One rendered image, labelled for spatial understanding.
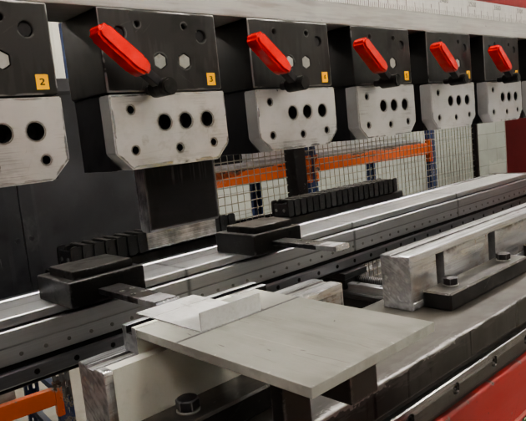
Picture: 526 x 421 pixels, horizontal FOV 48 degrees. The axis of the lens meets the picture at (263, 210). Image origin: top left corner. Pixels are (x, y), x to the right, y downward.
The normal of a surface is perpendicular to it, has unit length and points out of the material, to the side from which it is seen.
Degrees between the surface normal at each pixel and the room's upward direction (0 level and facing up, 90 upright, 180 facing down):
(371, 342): 0
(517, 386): 90
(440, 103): 90
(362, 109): 90
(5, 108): 90
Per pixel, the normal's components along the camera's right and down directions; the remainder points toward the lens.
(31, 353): 0.68, 0.03
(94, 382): -0.72, 0.16
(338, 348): -0.10, -0.99
